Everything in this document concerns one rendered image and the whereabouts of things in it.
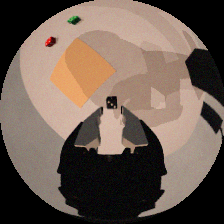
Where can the red die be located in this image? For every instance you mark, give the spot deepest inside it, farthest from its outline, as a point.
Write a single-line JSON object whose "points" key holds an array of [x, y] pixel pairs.
{"points": [[50, 42]]}

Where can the green die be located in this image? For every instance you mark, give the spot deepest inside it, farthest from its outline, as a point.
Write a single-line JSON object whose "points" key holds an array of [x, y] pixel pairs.
{"points": [[74, 20]]}

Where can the tan mat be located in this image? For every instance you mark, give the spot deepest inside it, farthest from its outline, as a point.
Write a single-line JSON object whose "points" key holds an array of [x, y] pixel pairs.
{"points": [[80, 72]]}

